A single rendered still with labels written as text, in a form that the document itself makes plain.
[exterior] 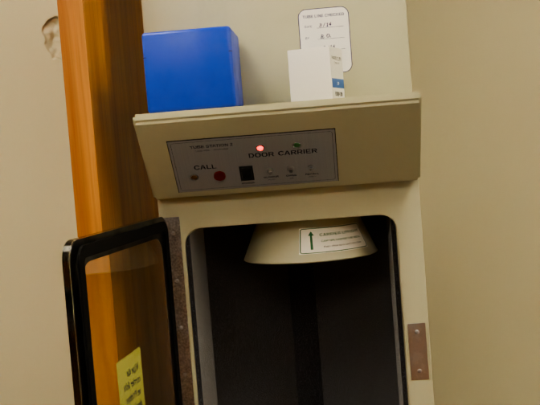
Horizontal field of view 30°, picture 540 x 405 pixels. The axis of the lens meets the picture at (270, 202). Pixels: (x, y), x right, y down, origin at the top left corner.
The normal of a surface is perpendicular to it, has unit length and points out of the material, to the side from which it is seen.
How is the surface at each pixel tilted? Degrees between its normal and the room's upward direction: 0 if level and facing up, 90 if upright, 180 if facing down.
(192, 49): 90
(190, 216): 90
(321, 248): 67
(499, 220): 90
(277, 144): 135
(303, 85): 90
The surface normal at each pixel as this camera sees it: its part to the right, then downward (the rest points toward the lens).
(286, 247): -0.39, -0.33
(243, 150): 0.01, 0.74
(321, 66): -0.34, 0.07
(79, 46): -0.06, 0.06
